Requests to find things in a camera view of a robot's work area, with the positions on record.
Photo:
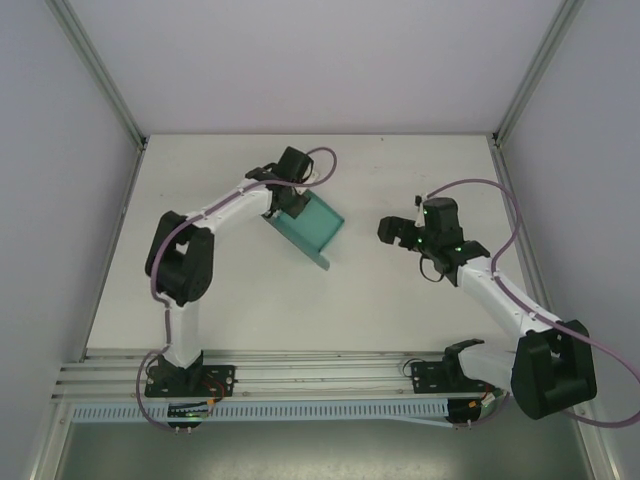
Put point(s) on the teal cardboard paper box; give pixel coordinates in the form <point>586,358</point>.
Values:
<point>312,227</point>

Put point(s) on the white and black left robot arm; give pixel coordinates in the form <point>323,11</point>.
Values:
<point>186,330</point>

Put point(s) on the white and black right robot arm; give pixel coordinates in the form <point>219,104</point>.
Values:
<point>500,295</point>

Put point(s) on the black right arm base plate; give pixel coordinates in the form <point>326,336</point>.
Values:
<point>427,377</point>

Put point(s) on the aluminium mounting rail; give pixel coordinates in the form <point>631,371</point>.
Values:
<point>320,372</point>

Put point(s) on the aluminium corner post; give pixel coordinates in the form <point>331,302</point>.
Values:
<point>95,65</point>
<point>537,70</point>

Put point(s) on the aluminium side rail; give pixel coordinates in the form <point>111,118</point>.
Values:
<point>112,250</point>

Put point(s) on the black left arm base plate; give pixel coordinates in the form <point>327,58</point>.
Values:
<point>220,380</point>

